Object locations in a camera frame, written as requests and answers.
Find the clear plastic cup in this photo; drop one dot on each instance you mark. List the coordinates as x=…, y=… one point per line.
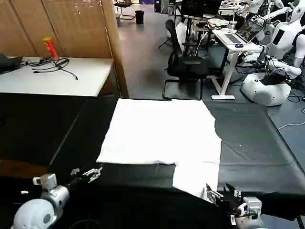
x=232, y=26

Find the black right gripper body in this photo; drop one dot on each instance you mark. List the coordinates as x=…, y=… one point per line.
x=228, y=204

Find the black waste bin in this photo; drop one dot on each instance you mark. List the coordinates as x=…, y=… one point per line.
x=139, y=17

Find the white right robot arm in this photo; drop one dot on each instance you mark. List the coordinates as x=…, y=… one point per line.
x=250, y=210

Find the black mesh office chair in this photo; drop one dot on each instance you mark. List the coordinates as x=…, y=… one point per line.
x=188, y=69

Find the white shirt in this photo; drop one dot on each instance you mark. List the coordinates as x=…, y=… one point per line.
x=162, y=131

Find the black cantilever chair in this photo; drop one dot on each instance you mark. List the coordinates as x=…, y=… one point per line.
x=124, y=9

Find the green white cloth bundle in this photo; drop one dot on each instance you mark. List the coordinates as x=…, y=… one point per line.
x=217, y=23

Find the white side table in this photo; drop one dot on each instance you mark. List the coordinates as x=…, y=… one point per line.
x=71, y=81

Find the dark computer mouse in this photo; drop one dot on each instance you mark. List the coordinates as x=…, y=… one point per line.
x=239, y=45

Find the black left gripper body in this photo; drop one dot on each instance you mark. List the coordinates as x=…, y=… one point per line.
x=75, y=181

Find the red snack tube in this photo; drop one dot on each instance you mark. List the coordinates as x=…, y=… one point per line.
x=51, y=48

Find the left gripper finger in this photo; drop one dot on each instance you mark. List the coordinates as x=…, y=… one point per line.
x=93, y=170
x=94, y=177

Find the white standing desk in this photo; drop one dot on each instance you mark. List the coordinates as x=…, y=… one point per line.
x=228, y=71

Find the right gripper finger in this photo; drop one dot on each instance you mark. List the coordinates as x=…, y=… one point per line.
x=234, y=190
x=212, y=194

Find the white humanoid robot round base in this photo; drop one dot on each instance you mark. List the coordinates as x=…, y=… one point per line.
x=267, y=90

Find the silver open laptop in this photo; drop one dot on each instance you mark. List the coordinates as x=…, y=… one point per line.
x=247, y=32

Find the black monitor on stand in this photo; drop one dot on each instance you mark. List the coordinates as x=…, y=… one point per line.
x=192, y=8

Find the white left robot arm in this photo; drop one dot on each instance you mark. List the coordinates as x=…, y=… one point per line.
x=35, y=212

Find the black flat laptop bag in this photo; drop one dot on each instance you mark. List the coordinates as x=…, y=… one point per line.
x=9, y=63

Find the wooden partition screen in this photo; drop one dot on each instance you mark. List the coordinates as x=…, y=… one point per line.
x=78, y=26

